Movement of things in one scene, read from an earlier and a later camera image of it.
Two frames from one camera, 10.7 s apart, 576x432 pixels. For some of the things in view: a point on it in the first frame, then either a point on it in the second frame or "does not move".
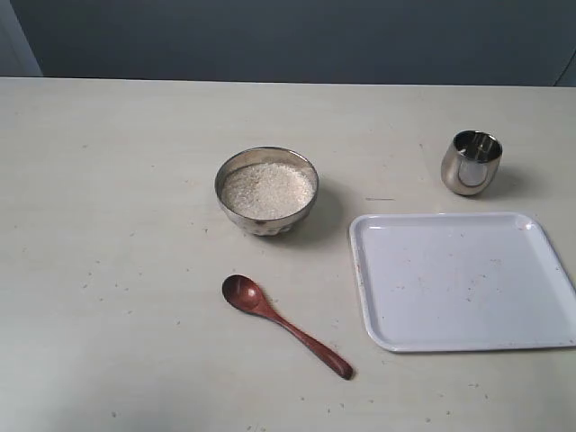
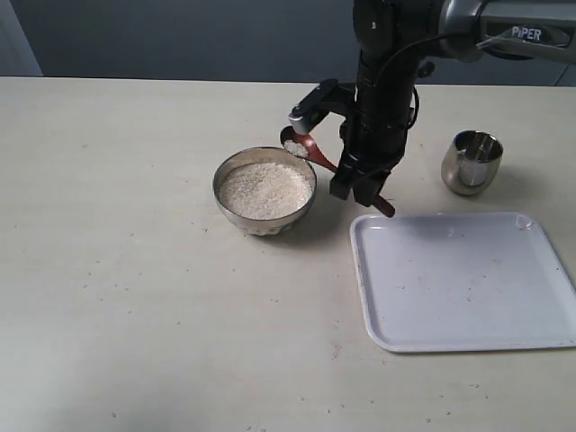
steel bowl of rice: [268, 190] does not move
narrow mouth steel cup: [470, 162] does not move
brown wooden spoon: [243, 295] to [301, 144]
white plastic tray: [461, 282] does not move
